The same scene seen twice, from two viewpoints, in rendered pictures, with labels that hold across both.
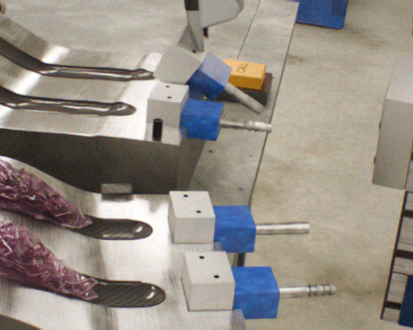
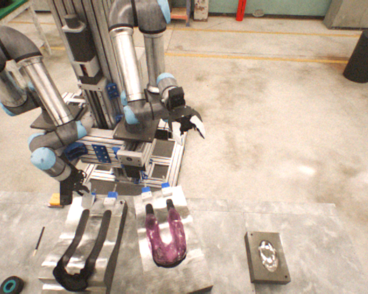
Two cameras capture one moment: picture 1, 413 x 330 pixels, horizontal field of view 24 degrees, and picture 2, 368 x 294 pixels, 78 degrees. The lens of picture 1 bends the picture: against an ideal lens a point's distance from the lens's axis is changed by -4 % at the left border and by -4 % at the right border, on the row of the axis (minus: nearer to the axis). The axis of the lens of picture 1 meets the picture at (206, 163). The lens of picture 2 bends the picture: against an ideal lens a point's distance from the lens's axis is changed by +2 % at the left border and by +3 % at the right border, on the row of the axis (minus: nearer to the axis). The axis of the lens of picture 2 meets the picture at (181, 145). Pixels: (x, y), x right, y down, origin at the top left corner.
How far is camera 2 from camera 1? 110 cm
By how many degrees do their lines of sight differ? 74
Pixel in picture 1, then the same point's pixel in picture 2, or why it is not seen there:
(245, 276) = (165, 186)
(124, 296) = (169, 205)
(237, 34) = (10, 205)
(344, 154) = not seen: outside the picture
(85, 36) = (2, 252)
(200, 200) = (145, 193)
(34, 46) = (63, 244)
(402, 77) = (129, 154)
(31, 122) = (114, 231)
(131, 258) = (159, 205)
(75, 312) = (179, 209)
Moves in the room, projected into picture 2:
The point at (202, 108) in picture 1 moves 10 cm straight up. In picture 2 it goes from (111, 195) to (107, 184)
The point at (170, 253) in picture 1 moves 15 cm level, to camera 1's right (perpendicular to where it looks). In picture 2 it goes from (155, 199) to (155, 175)
